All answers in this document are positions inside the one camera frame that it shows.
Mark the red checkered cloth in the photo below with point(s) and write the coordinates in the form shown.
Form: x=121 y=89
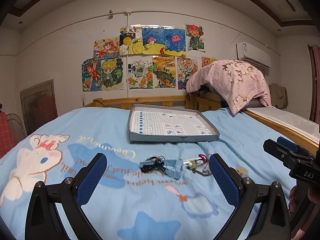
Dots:
x=7 y=141

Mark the beige claw hair clip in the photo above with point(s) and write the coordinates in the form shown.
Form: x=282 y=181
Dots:
x=242 y=171

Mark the pink floral blanket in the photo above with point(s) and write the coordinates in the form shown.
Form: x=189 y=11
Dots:
x=237 y=82

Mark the children's drawings on wall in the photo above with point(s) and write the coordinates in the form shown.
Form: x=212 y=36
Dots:
x=144 y=57

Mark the grey shallow tray box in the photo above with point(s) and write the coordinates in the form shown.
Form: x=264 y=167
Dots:
x=148 y=123

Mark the brown wooden door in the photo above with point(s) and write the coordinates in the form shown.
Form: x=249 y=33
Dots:
x=38 y=105

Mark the hanging olive jacket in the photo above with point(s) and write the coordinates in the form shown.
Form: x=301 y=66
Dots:
x=279 y=98

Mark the pink curtain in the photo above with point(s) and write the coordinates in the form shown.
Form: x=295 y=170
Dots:
x=314 y=58

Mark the light blue cartoon bedsheet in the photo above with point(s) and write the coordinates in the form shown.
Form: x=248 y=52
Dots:
x=127 y=203

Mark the white air conditioner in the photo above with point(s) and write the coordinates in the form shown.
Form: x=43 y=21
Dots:
x=249 y=53

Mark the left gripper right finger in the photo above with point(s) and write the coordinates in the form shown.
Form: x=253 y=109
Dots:
x=272 y=218

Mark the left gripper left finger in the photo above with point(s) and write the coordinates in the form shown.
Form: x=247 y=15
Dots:
x=43 y=220

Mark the beaded keychain charm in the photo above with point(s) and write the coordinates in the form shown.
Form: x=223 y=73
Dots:
x=192 y=165

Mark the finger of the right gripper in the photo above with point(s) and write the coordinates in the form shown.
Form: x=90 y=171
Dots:
x=281 y=153
x=287 y=144

